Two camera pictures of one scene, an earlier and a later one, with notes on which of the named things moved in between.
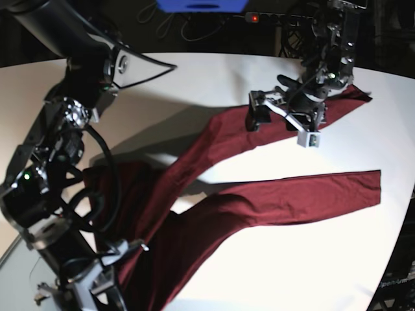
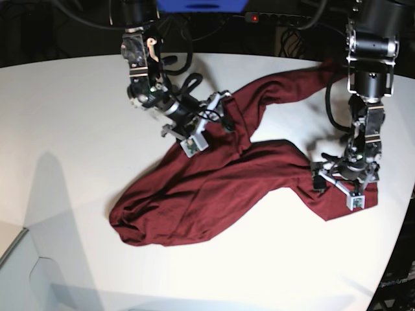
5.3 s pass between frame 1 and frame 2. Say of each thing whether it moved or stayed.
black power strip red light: stayed
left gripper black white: moved
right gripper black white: moved
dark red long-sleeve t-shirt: moved
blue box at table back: stayed
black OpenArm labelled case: stayed
